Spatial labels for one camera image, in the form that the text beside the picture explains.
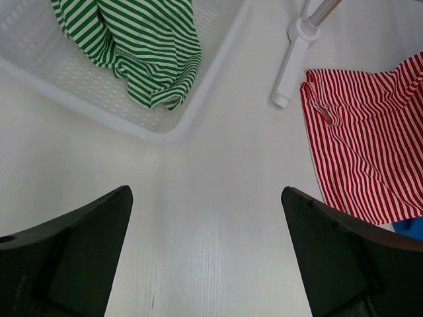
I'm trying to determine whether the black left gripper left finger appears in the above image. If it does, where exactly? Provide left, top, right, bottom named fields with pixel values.
left=1, top=186, right=134, bottom=316

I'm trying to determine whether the metal clothes rack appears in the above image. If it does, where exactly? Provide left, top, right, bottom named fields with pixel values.
left=270, top=0, right=341, bottom=108

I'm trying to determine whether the green white striped tank top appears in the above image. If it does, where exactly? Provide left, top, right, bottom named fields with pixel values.
left=51, top=1, right=202, bottom=110

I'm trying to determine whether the white plastic perforated basket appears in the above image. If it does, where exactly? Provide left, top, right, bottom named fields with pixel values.
left=1, top=1, right=251, bottom=142

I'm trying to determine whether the bright blue tank top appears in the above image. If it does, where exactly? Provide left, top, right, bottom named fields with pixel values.
left=393, top=217, right=423, bottom=240

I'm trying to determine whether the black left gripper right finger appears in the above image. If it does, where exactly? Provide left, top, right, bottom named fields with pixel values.
left=281, top=187, right=422, bottom=316

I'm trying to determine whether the red white striped tank top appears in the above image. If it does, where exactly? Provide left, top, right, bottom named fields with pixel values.
left=300, top=53, right=422, bottom=225

